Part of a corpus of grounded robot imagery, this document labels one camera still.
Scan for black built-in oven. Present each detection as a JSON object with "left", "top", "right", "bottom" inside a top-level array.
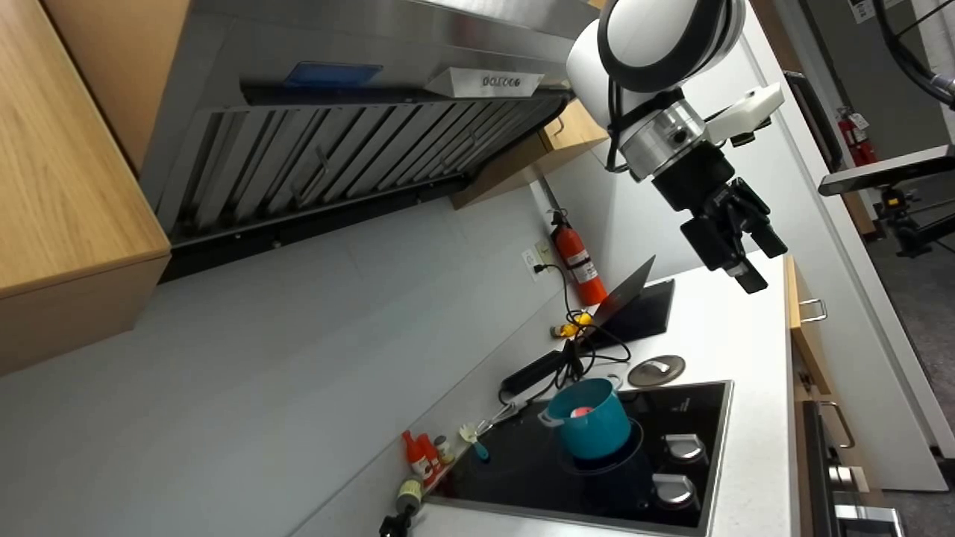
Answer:
[{"left": 800, "top": 398, "right": 909, "bottom": 537}]

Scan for blue pot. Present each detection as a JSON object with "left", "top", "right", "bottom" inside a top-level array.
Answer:
[{"left": 534, "top": 374, "right": 636, "bottom": 468}]

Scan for black glass cooktop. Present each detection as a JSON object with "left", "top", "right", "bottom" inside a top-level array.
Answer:
[{"left": 436, "top": 379, "right": 734, "bottom": 537}]

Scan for black coiled cables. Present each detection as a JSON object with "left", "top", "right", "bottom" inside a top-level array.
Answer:
[{"left": 551, "top": 333, "right": 636, "bottom": 388}]

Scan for small wooden wall cabinet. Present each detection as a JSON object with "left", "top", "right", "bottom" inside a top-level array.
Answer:
[{"left": 451, "top": 94, "right": 612, "bottom": 210}]

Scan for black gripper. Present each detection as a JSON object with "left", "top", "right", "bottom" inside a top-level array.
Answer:
[{"left": 651, "top": 143, "right": 789, "bottom": 298}]

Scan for dark glass bottle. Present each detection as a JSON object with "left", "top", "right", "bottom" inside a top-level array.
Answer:
[{"left": 376, "top": 474, "right": 425, "bottom": 537}]

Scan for black round pot lid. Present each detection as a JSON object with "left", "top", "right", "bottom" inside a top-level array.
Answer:
[{"left": 627, "top": 351, "right": 688, "bottom": 389}]

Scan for teal handled utensil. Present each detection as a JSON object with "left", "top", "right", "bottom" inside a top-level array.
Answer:
[{"left": 455, "top": 419, "right": 494, "bottom": 465}]

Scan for black camera mounting bar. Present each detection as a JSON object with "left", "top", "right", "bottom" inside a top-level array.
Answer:
[{"left": 813, "top": 140, "right": 955, "bottom": 198}]

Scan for silver cabinet door handle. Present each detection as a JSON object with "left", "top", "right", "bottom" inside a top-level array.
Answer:
[{"left": 792, "top": 389, "right": 858, "bottom": 452}]

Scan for black power strip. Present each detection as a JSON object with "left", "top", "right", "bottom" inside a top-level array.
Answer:
[{"left": 497, "top": 349, "right": 572, "bottom": 401}]

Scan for yellow cable connectors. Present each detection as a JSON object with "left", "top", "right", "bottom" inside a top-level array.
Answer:
[{"left": 551, "top": 309, "right": 601, "bottom": 343}]

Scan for silver oven knob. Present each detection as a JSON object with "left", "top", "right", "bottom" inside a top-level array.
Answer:
[{"left": 822, "top": 458, "right": 870, "bottom": 495}]

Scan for light wooden wall cabinet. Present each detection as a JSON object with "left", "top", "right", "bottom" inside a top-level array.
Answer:
[{"left": 0, "top": 0, "right": 194, "bottom": 374}]

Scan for silver cooktop knob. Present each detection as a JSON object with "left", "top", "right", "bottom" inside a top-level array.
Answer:
[
  {"left": 663, "top": 428, "right": 710, "bottom": 465},
  {"left": 646, "top": 471, "right": 700, "bottom": 512}
]

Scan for white wall outlet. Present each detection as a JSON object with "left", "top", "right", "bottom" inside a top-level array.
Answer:
[{"left": 522, "top": 245, "right": 554, "bottom": 276}]

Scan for red fire extinguisher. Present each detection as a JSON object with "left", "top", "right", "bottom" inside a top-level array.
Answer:
[{"left": 546, "top": 210, "right": 612, "bottom": 309}]

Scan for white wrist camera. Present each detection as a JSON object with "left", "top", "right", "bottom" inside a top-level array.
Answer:
[{"left": 700, "top": 81, "right": 788, "bottom": 148}]

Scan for silver drawer handle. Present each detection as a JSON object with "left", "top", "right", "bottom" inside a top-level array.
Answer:
[{"left": 792, "top": 292, "right": 828, "bottom": 328}]

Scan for small distant fire extinguisher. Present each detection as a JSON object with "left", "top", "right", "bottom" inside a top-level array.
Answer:
[{"left": 834, "top": 107, "right": 879, "bottom": 167}]

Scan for stainless steel range hood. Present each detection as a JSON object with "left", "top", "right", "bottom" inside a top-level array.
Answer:
[{"left": 137, "top": 0, "right": 637, "bottom": 282}]

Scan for red sauce bottle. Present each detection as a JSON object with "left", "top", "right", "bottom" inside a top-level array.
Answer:
[{"left": 399, "top": 425, "right": 454, "bottom": 492}]

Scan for black hanging robot cable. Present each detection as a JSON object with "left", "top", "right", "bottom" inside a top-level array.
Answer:
[{"left": 870, "top": 0, "right": 955, "bottom": 113}]

